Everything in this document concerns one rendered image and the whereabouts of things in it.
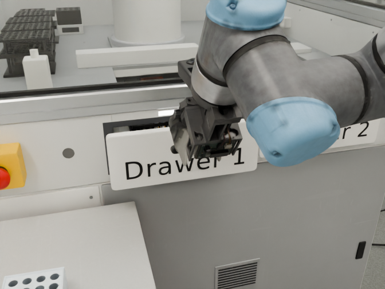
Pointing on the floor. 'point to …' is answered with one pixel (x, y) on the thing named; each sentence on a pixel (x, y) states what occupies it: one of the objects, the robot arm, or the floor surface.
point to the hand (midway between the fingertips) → (192, 144)
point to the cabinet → (247, 222)
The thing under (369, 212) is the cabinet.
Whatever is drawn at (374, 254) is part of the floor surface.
